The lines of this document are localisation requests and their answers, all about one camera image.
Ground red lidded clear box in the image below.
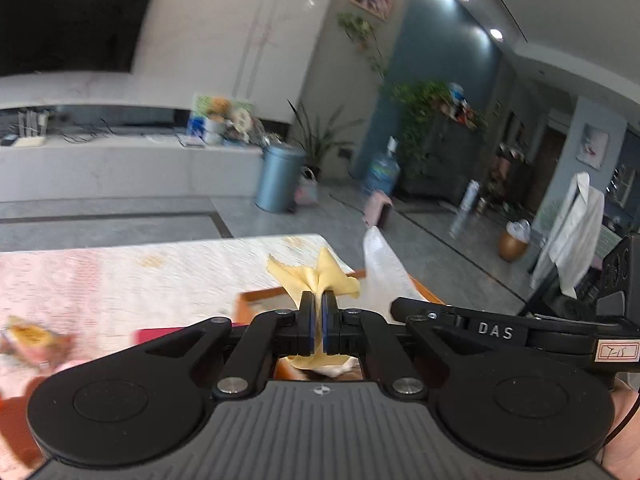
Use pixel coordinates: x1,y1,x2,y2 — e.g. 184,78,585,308
132,326,202,347

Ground clear plastic tube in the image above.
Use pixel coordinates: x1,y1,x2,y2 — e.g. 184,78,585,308
447,179,481,239

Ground black wall television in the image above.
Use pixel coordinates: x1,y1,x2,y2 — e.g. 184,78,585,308
0,0,165,77

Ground long-leaf potted plant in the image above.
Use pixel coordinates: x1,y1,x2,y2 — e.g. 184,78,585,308
287,99,369,181

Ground white marble TV console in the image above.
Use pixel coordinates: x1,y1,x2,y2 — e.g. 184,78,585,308
0,104,265,204

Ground orange cardboard box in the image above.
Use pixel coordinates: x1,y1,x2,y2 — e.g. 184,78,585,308
234,270,447,382

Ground dark grey cabinet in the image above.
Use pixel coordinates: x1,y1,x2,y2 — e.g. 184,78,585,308
399,109,489,206

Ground large leafy potted plant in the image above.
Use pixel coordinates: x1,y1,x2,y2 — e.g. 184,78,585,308
382,79,452,182

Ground pink stool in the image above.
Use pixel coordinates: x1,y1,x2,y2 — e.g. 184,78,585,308
362,192,395,229

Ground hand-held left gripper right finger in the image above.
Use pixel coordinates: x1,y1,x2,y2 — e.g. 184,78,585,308
322,290,512,400

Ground pink woven basket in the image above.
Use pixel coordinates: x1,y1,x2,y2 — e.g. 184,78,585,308
294,168,321,206

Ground small teddy bear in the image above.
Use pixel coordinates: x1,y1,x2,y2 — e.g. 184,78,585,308
207,97,234,146

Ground pale wall picture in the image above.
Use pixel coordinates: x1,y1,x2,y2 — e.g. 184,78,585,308
575,123,610,169

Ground blue water jug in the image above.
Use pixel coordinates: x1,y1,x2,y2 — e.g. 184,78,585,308
364,137,401,196

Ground ornaments on cabinet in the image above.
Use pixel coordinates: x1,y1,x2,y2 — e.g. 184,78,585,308
440,81,488,131

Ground white router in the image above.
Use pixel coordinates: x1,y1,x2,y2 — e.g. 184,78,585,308
14,108,49,149

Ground black cables on console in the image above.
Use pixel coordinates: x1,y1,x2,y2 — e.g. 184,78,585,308
60,117,132,143

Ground black cable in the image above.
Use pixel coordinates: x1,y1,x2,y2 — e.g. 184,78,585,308
604,399,640,450

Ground blue-grey metal trash bin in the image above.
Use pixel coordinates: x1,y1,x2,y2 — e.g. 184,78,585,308
254,142,307,214

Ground lace tablecloth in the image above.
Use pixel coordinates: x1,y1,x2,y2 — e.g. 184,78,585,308
0,233,367,480

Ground person's right forearm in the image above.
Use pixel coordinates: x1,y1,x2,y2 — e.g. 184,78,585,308
601,375,640,480

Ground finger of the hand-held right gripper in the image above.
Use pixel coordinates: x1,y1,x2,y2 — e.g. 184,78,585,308
390,297,473,335

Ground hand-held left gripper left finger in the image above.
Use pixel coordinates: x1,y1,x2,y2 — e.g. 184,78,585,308
130,291,321,400

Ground gold pot with white bag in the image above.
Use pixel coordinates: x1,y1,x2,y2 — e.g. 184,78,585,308
498,219,534,263

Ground hanging vine plant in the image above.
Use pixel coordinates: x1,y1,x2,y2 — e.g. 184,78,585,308
337,12,391,82

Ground white hanging shirt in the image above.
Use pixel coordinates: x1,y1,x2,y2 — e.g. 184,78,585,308
529,171,606,299

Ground foil snack packet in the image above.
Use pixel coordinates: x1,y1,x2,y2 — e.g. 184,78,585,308
0,315,74,374

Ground white disposable towel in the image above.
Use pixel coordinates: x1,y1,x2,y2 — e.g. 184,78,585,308
362,225,447,322

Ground yellow cloth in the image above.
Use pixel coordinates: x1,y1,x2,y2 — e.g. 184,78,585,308
267,247,361,372

